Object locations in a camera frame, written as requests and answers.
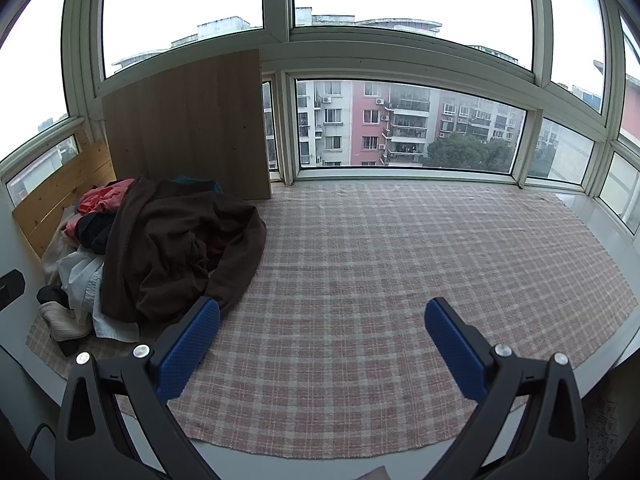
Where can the white garment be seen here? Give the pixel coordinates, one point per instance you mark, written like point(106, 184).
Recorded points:
point(82, 280)

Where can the wooden board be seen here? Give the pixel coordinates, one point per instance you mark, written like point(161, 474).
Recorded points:
point(190, 120)

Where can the beige knit garment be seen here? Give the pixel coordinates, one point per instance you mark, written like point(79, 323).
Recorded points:
point(62, 322)

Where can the pine wood panel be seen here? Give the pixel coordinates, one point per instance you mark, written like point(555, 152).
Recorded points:
point(65, 195)

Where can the green trees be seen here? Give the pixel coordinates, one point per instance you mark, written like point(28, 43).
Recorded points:
point(465, 155)

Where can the pink plaid blanket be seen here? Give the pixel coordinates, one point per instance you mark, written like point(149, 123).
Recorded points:
point(375, 285)

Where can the brown sweater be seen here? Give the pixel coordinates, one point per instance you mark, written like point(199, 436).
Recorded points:
point(165, 240)

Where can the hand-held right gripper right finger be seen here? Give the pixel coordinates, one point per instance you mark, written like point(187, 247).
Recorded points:
point(452, 345)

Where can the black garment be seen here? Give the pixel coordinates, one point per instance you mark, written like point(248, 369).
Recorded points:
point(95, 232)

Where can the pink garment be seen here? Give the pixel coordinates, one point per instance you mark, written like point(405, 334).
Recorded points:
point(100, 200)

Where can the white window frame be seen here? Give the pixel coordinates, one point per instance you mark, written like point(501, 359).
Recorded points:
point(280, 55)

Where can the pink apartment building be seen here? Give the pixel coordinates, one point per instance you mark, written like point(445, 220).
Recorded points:
point(370, 125)

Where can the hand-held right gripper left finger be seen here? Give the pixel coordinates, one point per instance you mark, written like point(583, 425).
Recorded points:
point(190, 350)

